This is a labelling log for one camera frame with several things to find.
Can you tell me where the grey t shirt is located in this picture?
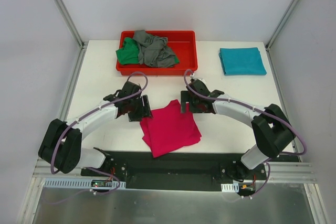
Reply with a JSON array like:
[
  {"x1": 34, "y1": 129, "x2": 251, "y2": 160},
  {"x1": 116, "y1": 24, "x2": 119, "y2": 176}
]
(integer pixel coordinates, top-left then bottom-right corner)
[{"x1": 133, "y1": 30, "x2": 180, "y2": 68}]

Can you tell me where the left white cable duct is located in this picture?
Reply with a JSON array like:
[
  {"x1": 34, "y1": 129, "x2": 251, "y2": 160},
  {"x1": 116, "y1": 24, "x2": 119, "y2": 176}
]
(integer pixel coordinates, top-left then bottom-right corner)
[{"x1": 44, "y1": 178, "x2": 126, "y2": 190}]

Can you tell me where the right aluminium frame post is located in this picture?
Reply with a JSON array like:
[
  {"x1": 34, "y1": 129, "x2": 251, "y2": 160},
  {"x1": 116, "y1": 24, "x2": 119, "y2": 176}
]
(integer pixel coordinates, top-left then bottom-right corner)
[{"x1": 265, "y1": 0, "x2": 301, "y2": 51}]

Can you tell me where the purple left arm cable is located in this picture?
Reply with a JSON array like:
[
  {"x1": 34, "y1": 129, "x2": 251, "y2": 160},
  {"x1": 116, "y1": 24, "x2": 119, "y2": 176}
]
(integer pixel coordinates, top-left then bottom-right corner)
[{"x1": 49, "y1": 71, "x2": 149, "y2": 205}]

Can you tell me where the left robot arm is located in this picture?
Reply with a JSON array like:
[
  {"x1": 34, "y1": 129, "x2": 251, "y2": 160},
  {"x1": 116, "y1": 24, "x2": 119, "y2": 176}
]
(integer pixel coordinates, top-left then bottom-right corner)
[{"x1": 38, "y1": 81, "x2": 152, "y2": 176}]

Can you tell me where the green t shirt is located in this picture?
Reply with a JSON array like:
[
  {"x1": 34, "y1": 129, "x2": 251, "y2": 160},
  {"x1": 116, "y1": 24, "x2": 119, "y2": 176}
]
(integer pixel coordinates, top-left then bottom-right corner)
[{"x1": 116, "y1": 37, "x2": 139, "y2": 65}]

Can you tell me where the white cable duct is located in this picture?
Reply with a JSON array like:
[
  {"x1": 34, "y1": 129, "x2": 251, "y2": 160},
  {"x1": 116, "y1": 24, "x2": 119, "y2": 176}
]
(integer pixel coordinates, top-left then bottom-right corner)
[
  {"x1": 220, "y1": 183, "x2": 239, "y2": 193},
  {"x1": 44, "y1": 178, "x2": 126, "y2": 190}
]

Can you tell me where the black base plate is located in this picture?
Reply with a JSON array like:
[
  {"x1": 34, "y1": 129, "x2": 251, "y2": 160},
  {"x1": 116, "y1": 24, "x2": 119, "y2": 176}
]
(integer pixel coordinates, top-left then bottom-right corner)
[{"x1": 80, "y1": 148, "x2": 300, "y2": 192}]

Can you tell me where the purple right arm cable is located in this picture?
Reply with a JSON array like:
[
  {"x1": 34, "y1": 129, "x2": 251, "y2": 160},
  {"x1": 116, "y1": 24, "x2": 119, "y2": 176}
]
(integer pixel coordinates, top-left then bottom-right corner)
[{"x1": 183, "y1": 69, "x2": 308, "y2": 204}]

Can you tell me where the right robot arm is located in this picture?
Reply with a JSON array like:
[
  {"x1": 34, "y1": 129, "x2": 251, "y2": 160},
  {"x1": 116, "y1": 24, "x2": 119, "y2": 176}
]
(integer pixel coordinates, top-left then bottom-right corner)
[{"x1": 181, "y1": 79, "x2": 295, "y2": 179}]

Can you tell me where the magenta t shirt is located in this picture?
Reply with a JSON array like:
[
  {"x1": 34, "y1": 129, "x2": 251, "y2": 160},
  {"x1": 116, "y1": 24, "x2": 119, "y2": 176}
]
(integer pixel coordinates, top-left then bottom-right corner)
[{"x1": 140, "y1": 100, "x2": 202, "y2": 158}]

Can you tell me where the right white cable duct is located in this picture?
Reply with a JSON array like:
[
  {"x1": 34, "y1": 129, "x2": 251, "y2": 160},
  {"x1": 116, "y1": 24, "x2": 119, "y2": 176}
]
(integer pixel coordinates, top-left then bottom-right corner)
[{"x1": 220, "y1": 183, "x2": 239, "y2": 193}]

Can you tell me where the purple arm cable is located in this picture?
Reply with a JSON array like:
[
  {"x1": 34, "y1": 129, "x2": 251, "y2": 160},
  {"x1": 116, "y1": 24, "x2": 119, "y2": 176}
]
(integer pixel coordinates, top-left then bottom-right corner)
[
  {"x1": 183, "y1": 69, "x2": 308, "y2": 204},
  {"x1": 49, "y1": 71, "x2": 149, "y2": 205}
]

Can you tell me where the left aluminium frame post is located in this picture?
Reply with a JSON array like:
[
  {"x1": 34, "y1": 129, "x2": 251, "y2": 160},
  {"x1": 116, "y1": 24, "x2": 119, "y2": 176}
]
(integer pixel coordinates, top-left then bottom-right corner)
[{"x1": 54, "y1": 0, "x2": 86, "y2": 49}]

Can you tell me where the red plastic bin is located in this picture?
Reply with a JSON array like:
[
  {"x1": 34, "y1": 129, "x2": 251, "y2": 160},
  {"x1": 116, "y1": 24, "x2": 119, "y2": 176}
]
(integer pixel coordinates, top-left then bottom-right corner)
[{"x1": 115, "y1": 30, "x2": 198, "y2": 76}]

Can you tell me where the aluminium frame post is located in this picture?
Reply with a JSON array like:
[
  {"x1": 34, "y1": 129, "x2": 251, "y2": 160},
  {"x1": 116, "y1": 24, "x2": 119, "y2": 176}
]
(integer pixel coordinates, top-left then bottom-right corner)
[
  {"x1": 265, "y1": 0, "x2": 301, "y2": 51},
  {"x1": 54, "y1": 0, "x2": 86, "y2": 49}
]

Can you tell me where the folded teal t shirt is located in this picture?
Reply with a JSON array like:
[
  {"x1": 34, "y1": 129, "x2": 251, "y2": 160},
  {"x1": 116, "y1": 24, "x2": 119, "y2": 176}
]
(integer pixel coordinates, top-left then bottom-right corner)
[{"x1": 219, "y1": 47, "x2": 267, "y2": 76}]

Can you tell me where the aluminium front rail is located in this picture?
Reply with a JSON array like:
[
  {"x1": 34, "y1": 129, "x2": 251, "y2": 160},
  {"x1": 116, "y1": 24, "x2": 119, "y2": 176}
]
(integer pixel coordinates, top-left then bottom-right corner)
[{"x1": 32, "y1": 159, "x2": 317, "y2": 184}]

